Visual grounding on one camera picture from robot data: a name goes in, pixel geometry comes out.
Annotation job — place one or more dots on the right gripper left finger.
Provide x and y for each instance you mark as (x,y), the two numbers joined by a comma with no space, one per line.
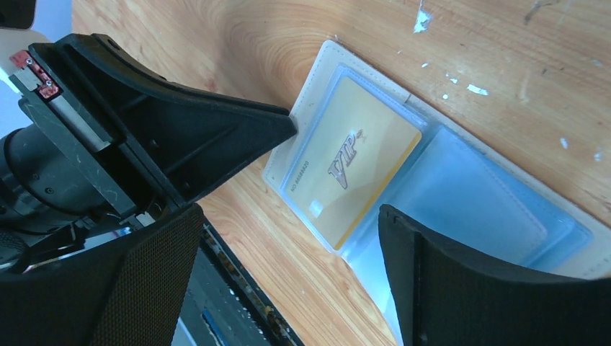
(128,291)

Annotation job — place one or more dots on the beige leather card holder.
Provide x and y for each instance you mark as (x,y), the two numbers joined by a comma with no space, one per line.
(453,184)

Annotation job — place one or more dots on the gold VIP card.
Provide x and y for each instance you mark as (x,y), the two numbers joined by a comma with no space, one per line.
(357,144)

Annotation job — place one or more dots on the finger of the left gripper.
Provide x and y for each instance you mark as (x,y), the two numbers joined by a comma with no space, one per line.
(191,129)

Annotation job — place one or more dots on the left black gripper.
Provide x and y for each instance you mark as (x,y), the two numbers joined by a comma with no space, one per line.
(91,159)

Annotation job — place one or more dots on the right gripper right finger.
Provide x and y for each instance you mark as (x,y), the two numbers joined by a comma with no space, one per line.
(447,293)

